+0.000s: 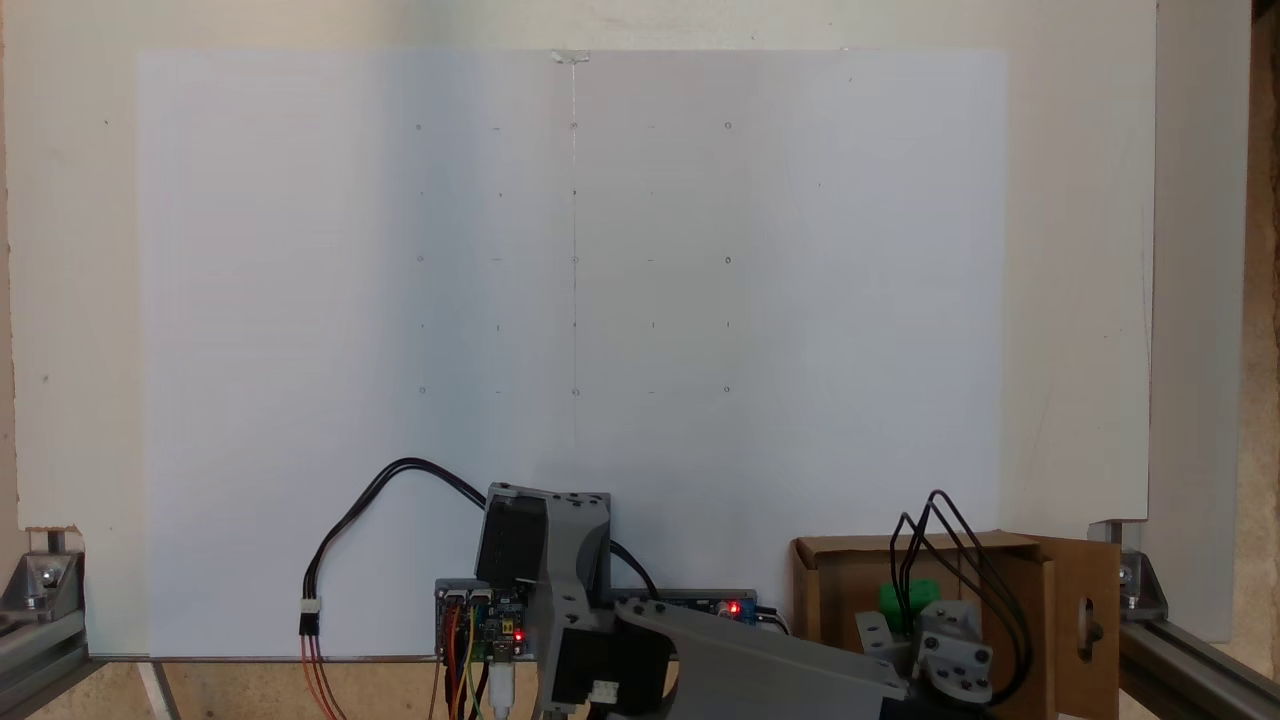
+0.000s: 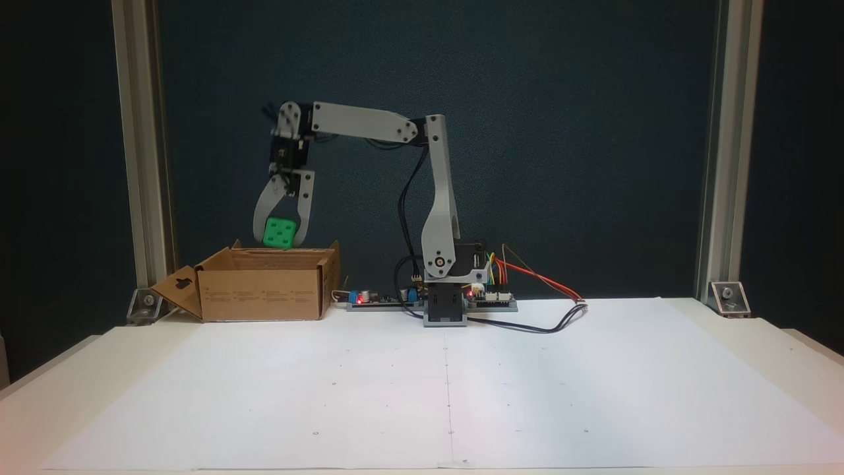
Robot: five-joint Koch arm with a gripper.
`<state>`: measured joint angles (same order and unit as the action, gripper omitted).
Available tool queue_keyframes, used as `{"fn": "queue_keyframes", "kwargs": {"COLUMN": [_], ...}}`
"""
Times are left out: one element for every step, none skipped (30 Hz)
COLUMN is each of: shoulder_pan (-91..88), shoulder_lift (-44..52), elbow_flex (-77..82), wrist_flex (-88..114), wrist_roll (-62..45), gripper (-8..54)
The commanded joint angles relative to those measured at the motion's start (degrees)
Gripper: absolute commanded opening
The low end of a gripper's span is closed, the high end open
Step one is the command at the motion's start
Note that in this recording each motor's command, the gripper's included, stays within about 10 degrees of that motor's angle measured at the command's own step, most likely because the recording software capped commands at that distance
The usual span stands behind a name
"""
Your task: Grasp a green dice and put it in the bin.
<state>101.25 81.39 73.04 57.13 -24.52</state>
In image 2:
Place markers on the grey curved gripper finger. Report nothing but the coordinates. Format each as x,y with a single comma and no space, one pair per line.
262,211

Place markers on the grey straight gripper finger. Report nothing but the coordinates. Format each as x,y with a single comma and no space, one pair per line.
305,214

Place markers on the green die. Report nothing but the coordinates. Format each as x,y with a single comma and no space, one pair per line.
279,232

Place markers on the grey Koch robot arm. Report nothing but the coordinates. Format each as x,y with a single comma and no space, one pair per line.
442,211

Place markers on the brown cardboard box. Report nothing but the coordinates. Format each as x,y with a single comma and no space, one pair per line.
264,293

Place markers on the blue circuit board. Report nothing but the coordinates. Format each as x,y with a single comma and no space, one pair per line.
376,301

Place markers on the aluminium frame post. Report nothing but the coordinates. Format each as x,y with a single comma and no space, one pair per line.
142,165
728,165

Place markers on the metal corner bracket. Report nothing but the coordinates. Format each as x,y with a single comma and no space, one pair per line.
146,305
728,298

